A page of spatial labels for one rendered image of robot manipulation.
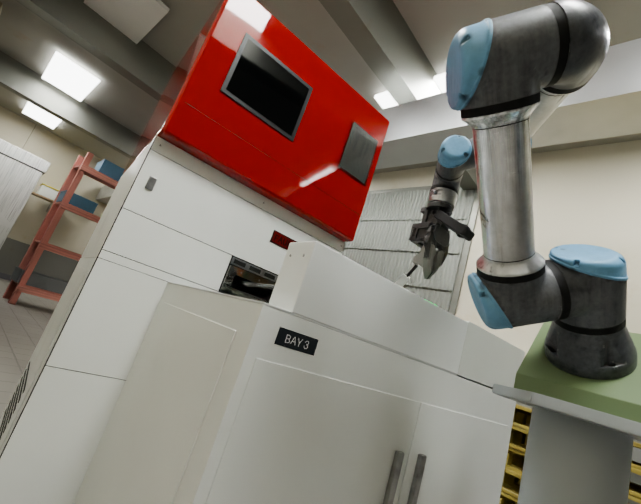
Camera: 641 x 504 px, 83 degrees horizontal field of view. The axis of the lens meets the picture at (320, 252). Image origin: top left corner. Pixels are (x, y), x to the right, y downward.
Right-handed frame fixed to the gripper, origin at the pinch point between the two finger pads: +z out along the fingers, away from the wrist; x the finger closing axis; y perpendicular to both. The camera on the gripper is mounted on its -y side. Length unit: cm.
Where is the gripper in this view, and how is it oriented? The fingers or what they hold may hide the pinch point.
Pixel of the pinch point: (429, 274)
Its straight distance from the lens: 99.9
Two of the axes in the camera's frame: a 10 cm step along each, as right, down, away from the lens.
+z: -3.0, 9.2, -2.3
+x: -7.4, -3.8, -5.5
